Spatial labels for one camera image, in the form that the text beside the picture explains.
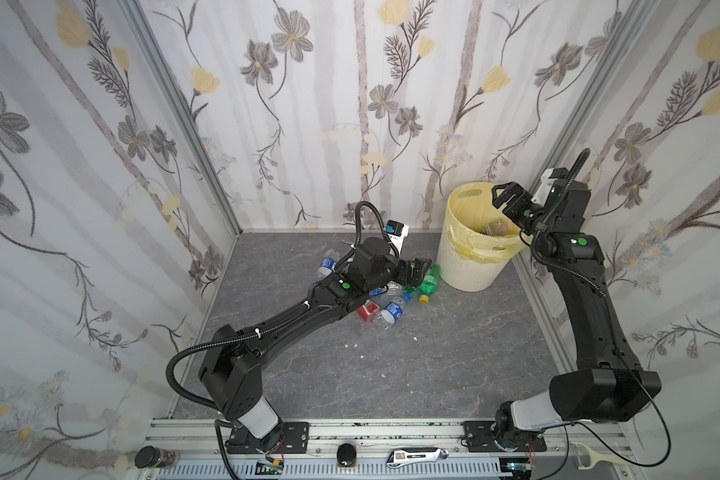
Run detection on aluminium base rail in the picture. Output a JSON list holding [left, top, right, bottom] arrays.
[[127, 418, 646, 479]]

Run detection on orange juice bottle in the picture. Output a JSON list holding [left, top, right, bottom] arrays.
[[357, 300, 380, 322]]

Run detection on green bottle yellow cap right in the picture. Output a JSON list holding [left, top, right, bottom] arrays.
[[418, 265, 440, 304]]

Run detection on black jar on rail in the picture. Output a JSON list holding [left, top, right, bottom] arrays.
[[134, 445, 179, 469]]

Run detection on yellow plastic bin liner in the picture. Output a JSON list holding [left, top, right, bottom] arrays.
[[442, 182, 527, 264]]

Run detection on white slotted cable duct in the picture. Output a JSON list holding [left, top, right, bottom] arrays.
[[148, 458, 512, 479]]

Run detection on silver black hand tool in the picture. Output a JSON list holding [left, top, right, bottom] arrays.
[[386, 447, 450, 469]]

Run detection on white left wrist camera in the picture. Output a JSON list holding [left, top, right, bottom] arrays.
[[385, 220, 409, 253]]

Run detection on white ribbed trash bin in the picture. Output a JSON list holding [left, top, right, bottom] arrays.
[[436, 232, 512, 292]]

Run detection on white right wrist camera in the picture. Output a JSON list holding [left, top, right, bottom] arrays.
[[532, 167, 568, 205]]

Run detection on clear bottle green band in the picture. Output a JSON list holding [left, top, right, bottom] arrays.
[[482, 219, 510, 237]]

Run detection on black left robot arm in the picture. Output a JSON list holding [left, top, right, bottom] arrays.
[[165, 237, 432, 453]]

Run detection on blue label bottle blue cap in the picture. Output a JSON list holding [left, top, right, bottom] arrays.
[[378, 292, 412, 328]]

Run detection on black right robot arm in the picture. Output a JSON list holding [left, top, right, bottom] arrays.
[[492, 179, 662, 451]]

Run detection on blue label bottle back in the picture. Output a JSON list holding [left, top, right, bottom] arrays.
[[317, 250, 340, 277]]

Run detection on black round knob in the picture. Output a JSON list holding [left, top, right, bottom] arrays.
[[336, 443, 357, 468]]

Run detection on cream plastic peeler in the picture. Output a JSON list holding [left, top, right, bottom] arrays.
[[570, 442, 629, 471]]

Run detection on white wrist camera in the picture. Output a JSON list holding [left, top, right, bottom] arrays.
[[385, 220, 409, 253], [532, 167, 568, 205]]

